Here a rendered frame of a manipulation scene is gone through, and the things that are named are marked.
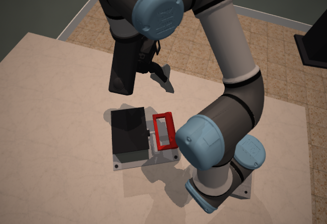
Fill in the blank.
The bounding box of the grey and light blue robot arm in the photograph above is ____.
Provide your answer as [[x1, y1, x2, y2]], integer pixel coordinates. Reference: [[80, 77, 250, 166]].
[[99, 0, 266, 214]]

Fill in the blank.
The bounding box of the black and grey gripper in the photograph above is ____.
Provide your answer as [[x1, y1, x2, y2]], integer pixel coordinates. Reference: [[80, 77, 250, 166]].
[[109, 27, 174, 93]]

